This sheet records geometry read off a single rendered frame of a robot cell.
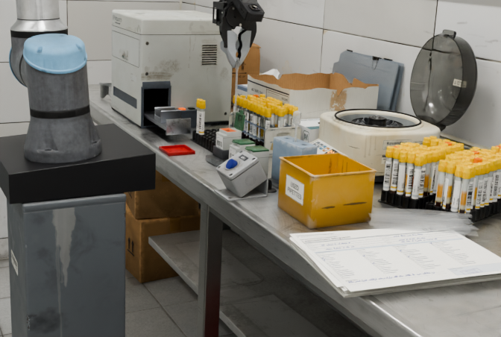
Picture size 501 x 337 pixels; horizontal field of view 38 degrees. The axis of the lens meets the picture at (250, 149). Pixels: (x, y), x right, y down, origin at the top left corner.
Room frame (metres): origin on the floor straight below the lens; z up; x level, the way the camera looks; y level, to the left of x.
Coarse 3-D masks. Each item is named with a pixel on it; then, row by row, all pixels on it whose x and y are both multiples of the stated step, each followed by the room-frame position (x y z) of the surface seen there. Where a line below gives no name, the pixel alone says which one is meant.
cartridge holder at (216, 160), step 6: (216, 150) 1.66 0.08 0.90; (222, 150) 1.63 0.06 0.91; (228, 150) 1.64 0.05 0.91; (210, 156) 1.66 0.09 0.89; (216, 156) 1.66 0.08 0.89; (222, 156) 1.63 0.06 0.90; (228, 156) 1.64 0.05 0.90; (210, 162) 1.64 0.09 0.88; (216, 162) 1.62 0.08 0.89; (222, 162) 1.63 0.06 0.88
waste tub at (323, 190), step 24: (288, 168) 1.33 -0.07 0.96; (312, 168) 1.39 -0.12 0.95; (336, 168) 1.41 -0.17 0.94; (360, 168) 1.34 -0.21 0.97; (288, 192) 1.32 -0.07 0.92; (312, 192) 1.24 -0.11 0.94; (336, 192) 1.26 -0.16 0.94; (360, 192) 1.28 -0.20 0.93; (312, 216) 1.24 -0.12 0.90; (336, 216) 1.26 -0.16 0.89; (360, 216) 1.29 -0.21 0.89
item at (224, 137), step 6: (216, 132) 1.67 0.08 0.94; (222, 132) 1.66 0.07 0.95; (228, 132) 1.64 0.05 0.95; (234, 132) 1.65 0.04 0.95; (240, 132) 1.66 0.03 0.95; (216, 138) 1.67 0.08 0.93; (222, 138) 1.64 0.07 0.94; (228, 138) 1.64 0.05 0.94; (234, 138) 1.65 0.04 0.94; (240, 138) 1.66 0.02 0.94; (216, 144) 1.67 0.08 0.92; (222, 144) 1.64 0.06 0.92; (228, 144) 1.64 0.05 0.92
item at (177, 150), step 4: (160, 148) 1.74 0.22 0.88; (164, 148) 1.75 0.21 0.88; (168, 148) 1.75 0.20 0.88; (172, 148) 1.76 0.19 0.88; (176, 148) 1.76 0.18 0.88; (180, 148) 1.76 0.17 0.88; (184, 148) 1.76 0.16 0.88; (188, 148) 1.75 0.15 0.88; (164, 152) 1.72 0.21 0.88; (168, 152) 1.70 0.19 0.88; (172, 152) 1.70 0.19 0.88; (176, 152) 1.70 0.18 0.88; (180, 152) 1.70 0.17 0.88; (184, 152) 1.71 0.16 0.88; (188, 152) 1.71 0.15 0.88; (192, 152) 1.72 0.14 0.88; (168, 156) 1.69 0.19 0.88
